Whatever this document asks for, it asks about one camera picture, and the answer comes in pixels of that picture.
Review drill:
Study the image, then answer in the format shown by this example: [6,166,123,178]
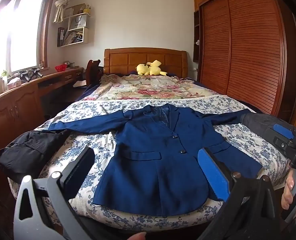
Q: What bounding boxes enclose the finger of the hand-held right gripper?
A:
[273,123,296,155]

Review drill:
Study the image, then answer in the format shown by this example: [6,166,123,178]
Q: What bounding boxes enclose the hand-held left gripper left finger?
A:
[13,146,96,240]

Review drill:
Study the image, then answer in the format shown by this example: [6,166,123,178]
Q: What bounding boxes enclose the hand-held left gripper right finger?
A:
[197,147,281,240]

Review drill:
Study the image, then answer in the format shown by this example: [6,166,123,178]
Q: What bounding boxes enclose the blue blazer jacket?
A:
[48,104,263,217]

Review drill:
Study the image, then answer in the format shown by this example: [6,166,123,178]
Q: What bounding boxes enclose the person's right hand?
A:
[281,169,296,210]

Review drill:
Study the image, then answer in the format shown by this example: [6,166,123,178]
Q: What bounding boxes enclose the person's left hand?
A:
[127,232,147,240]

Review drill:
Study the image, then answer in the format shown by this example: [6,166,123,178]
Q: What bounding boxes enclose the blue floral bedspread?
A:
[8,95,291,232]

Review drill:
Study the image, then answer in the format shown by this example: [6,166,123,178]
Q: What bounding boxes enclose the dark grey folded garment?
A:
[240,113,296,145]

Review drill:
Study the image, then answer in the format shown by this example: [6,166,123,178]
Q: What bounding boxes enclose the black folded garment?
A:
[0,130,71,183]

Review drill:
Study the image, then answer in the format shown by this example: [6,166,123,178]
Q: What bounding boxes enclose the wooden desk cabinet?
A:
[0,67,85,175]

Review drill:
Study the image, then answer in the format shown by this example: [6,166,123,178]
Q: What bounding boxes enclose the wooden slatted wardrobe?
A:
[193,0,296,123]

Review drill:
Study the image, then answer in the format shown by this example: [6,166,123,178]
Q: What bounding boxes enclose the wooden chair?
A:
[85,59,104,87]

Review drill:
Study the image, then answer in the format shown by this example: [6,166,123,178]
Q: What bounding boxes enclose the pink floral quilt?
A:
[79,74,222,102]

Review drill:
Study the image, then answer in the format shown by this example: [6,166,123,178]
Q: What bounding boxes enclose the black metal equipment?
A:
[12,68,43,82]

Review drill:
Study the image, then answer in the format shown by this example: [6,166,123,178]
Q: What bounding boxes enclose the white tissue box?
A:
[7,79,22,89]

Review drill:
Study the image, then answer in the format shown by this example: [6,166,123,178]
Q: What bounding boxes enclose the wooden bed headboard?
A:
[103,47,188,78]

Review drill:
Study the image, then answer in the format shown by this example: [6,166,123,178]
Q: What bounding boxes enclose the green capped bottle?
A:
[1,70,9,90]

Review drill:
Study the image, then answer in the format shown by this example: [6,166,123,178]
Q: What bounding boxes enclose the yellow plush toy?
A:
[136,60,168,76]

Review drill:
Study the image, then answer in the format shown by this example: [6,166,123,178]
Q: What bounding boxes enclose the white paper bag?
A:
[69,14,87,29]

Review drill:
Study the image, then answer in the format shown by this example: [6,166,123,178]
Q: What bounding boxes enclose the wooden framed window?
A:
[0,0,57,78]

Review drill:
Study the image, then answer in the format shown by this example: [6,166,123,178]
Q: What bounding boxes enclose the tied beige curtain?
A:
[54,0,75,23]

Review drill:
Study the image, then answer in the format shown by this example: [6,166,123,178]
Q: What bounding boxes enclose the cream wall shelf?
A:
[57,4,92,47]

